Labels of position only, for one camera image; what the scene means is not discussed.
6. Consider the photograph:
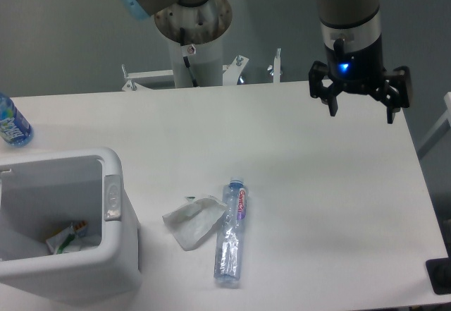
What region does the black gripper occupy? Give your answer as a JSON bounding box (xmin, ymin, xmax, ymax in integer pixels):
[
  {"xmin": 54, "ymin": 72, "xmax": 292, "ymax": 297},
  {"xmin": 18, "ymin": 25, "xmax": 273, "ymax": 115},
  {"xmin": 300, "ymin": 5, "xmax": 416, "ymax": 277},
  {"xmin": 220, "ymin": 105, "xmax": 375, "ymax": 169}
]
[{"xmin": 308, "ymin": 36, "xmax": 410, "ymax": 123}]

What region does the green white wrapper in bin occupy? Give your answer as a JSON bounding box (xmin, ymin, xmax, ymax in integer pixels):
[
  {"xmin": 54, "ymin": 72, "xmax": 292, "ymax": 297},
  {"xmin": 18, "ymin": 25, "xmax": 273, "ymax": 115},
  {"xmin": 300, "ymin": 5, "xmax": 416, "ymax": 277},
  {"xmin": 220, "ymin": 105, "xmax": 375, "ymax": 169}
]
[{"xmin": 45, "ymin": 220, "xmax": 88, "ymax": 255}]

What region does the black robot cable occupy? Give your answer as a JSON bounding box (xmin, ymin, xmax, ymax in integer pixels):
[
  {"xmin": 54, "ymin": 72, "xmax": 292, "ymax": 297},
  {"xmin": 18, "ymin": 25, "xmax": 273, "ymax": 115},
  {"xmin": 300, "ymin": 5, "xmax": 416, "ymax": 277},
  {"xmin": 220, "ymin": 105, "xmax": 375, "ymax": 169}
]
[{"xmin": 179, "ymin": 27, "xmax": 199, "ymax": 87}]

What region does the white frame at right edge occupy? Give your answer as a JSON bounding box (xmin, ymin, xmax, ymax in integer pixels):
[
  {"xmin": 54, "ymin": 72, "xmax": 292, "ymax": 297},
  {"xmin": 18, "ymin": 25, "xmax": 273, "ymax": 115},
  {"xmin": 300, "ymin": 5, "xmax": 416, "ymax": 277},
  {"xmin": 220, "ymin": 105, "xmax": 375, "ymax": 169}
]
[{"xmin": 416, "ymin": 92, "xmax": 450, "ymax": 160}]

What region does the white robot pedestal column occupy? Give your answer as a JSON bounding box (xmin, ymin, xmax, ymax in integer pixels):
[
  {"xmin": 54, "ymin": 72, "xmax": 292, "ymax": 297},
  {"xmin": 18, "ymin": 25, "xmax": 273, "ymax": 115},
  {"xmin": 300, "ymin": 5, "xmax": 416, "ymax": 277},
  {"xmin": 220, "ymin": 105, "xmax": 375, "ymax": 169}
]
[{"xmin": 154, "ymin": 0, "xmax": 233, "ymax": 88}]

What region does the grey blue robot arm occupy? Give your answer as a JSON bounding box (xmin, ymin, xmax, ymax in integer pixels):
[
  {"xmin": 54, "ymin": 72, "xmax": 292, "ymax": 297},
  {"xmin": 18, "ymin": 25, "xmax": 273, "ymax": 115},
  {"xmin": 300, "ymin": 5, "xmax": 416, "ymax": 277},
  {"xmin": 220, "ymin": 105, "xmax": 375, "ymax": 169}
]
[{"xmin": 121, "ymin": 0, "xmax": 412, "ymax": 123}]

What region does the crushed clear plastic bottle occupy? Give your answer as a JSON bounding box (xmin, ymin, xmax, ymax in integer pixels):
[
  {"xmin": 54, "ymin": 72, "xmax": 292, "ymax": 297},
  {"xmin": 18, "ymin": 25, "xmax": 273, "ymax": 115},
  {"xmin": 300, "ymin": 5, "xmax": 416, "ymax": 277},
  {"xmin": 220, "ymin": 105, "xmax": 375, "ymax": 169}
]
[{"xmin": 214, "ymin": 177, "xmax": 248, "ymax": 287}]

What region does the white trash can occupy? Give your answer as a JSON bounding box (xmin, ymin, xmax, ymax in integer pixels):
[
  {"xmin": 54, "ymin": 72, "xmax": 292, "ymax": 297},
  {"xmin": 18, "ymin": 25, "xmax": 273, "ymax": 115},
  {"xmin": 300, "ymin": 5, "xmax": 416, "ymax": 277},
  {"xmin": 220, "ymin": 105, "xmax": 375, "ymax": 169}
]
[{"xmin": 1, "ymin": 148, "xmax": 142, "ymax": 302}]

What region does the white paper wrapper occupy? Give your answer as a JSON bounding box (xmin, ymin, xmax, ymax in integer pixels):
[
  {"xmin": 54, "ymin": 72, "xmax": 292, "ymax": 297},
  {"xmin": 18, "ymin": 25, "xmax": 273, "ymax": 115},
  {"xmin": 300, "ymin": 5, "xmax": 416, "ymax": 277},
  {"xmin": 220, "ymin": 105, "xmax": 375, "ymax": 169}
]
[{"xmin": 162, "ymin": 195, "xmax": 227, "ymax": 251}]

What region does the blue labelled water bottle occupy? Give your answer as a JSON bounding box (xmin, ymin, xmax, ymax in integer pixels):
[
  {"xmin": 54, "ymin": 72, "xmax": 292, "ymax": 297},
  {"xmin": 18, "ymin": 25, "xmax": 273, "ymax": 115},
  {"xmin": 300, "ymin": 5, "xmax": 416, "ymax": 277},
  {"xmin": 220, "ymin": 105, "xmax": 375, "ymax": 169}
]
[{"xmin": 1, "ymin": 93, "xmax": 34, "ymax": 147}]

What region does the black object at table edge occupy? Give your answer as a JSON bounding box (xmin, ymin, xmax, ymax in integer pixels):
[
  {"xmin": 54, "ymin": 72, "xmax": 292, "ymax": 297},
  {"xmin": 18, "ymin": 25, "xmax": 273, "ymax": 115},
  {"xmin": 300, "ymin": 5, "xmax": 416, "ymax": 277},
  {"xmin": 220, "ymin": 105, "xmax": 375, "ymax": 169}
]
[{"xmin": 426, "ymin": 257, "xmax": 450, "ymax": 295}]

